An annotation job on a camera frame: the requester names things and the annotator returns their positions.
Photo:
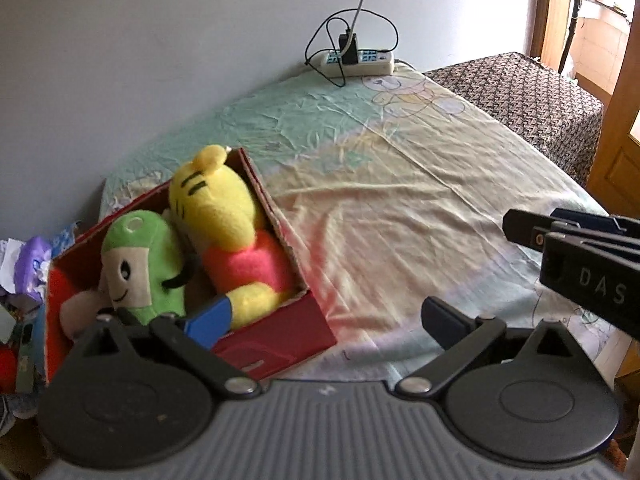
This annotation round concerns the white power strip with charger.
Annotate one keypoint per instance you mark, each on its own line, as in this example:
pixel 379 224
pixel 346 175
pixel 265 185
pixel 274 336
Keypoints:
pixel 312 45

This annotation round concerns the blue printed packet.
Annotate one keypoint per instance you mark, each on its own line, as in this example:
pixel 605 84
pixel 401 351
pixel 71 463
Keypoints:
pixel 67 237

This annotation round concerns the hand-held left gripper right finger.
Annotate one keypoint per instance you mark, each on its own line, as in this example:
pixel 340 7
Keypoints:
pixel 440 322

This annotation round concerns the wooden door frame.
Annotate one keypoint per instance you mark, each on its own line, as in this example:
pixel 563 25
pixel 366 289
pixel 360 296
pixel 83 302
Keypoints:
pixel 545 10

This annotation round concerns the cartoon printed bed sheet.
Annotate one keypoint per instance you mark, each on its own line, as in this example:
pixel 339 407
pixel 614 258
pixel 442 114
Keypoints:
pixel 400 210

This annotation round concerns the wooden door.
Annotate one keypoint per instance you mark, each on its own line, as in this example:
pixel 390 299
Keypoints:
pixel 617 150

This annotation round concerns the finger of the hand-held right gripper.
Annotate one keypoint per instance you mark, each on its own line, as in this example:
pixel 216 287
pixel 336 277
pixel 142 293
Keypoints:
pixel 525 227
pixel 580 221

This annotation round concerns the red cardboard box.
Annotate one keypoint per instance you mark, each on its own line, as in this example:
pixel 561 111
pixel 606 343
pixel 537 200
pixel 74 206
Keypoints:
pixel 300 330

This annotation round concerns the small white plush rabbit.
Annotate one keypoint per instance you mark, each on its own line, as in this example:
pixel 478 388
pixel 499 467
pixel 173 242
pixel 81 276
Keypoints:
pixel 82 312

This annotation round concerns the yellow tiger plush toy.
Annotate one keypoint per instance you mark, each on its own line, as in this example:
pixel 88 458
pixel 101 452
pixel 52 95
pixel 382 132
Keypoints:
pixel 220 220

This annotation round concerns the green plush toy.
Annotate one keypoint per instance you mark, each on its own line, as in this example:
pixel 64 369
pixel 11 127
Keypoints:
pixel 140 260

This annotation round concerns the purple plastic bag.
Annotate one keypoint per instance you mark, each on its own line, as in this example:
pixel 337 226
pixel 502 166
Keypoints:
pixel 32 265

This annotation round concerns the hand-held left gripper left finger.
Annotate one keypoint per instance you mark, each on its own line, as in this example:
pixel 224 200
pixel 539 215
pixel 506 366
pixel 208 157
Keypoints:
pixel 210 320

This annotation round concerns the black power adapter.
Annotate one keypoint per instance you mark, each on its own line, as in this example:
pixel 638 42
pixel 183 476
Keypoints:
pixel 348 49

